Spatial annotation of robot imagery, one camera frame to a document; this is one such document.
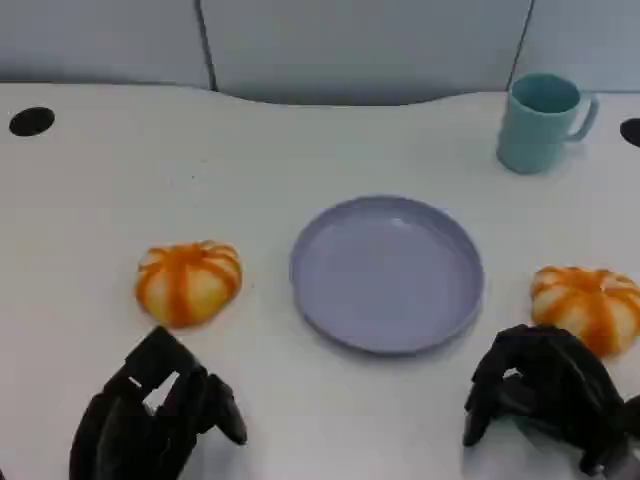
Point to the lilac plate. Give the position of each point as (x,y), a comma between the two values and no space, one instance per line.
(385,275)

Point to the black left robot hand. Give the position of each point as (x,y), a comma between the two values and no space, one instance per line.
(125,430)

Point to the orange white toy bread roll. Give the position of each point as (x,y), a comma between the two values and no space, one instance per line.
(585,305)
(187,285)

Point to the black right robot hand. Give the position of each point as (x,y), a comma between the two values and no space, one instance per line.
(575,380)

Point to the grey desk partition panel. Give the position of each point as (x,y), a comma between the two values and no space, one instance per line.
(590,35)
(100,40)
(350,50)

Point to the pale green mug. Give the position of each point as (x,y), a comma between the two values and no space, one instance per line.
(535,135)

